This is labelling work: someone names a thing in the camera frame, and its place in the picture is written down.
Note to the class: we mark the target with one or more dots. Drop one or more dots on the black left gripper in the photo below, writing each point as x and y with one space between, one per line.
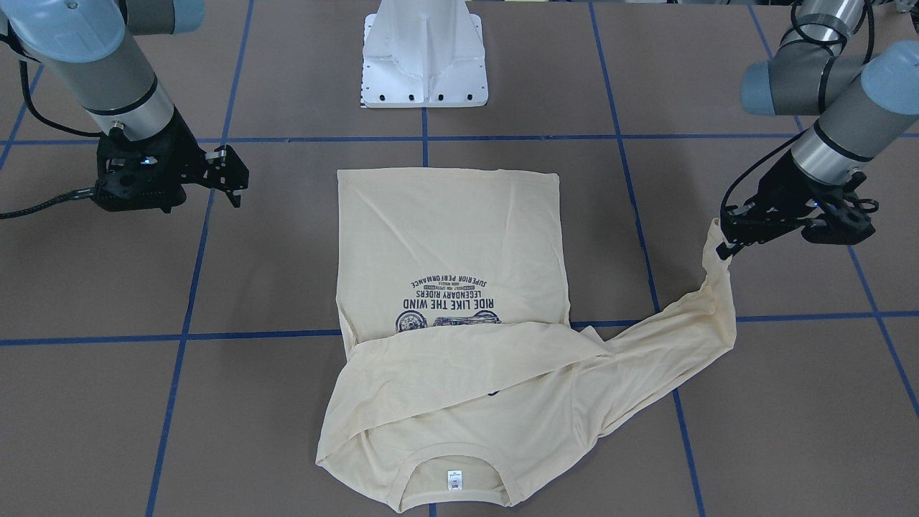
782 185

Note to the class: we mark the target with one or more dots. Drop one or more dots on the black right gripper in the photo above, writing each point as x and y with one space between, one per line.
179 146

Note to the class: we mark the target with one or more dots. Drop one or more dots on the cream long-sleeve printed shirt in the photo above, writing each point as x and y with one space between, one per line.
464 379

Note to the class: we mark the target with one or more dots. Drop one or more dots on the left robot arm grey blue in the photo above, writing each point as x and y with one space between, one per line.
860 105

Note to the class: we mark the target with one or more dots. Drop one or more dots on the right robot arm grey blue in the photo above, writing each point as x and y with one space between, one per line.
91 46

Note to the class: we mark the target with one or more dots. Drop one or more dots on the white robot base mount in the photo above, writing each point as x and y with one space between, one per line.
423 54

